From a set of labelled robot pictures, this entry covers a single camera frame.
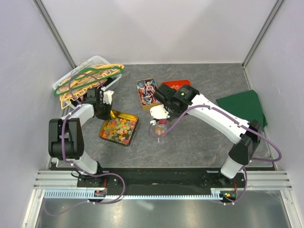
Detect clear plastic jar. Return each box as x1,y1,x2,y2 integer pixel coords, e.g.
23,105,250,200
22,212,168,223
152,119,170,136

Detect gold square tin star candies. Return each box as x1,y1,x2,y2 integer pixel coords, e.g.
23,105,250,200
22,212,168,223
99,110,139,147

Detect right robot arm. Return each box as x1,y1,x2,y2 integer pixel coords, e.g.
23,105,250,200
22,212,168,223
150,84,262,187

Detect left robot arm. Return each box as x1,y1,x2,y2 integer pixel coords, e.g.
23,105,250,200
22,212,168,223
48,89,114,187

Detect orange box of lollipops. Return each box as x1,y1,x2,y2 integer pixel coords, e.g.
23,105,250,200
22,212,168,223
161,79,191,90

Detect gold tin wrapped lollipops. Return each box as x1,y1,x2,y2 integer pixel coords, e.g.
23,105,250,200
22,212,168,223
136,78,161,111

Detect orange wavy clothes hanger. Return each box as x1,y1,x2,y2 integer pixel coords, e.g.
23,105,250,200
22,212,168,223
60,70,114,106

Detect green cloth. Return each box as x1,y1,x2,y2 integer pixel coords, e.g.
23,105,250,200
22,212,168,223
216,90,268,131

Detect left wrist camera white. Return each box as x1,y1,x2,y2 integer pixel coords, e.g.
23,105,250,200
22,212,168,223
103,90,114,105

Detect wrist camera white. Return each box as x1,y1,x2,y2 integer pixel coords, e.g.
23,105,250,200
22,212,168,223
150,104,170,120
103,90,114,105

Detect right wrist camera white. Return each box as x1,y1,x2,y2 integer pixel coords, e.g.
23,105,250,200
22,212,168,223
150,104,170,120

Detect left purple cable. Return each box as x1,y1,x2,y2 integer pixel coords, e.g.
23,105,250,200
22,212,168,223
42,73,126,217

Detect purple cable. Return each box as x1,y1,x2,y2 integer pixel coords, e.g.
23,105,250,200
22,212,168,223
42,73,126,217
148,105,283,206

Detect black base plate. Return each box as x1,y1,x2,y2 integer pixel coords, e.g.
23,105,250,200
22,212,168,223
77,168,245,195

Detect grey cable duct rail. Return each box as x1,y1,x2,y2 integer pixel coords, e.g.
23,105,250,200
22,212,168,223
44,189,224,200

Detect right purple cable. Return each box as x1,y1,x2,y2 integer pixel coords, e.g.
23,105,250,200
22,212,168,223
148,105,283,206

